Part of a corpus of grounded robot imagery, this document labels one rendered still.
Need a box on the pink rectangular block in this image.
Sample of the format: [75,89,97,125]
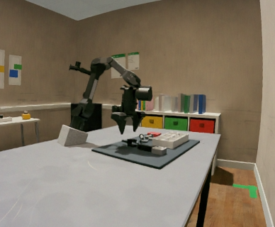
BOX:
[147,132,162,138]

